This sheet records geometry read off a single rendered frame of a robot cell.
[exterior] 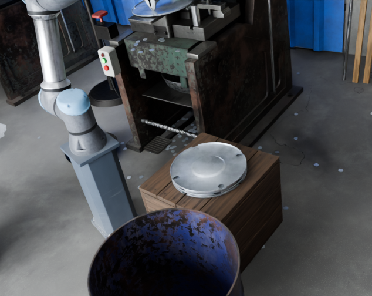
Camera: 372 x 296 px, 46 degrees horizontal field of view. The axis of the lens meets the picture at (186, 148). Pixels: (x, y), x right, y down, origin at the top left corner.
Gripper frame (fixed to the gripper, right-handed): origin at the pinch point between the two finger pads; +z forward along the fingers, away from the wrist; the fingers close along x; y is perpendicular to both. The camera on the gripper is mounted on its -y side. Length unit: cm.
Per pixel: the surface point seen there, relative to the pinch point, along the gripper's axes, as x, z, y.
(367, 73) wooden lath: -63, 73, 102
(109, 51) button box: 20.5, 17.6, -13.3
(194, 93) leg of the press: -24.1, 32.9, -9.5
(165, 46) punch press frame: -6.9, 15.8, -3.5
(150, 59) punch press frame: 4.5, 23.6, -3.5
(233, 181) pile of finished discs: -65, 42, -43
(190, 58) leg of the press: -22.9, 17.8, -6.4
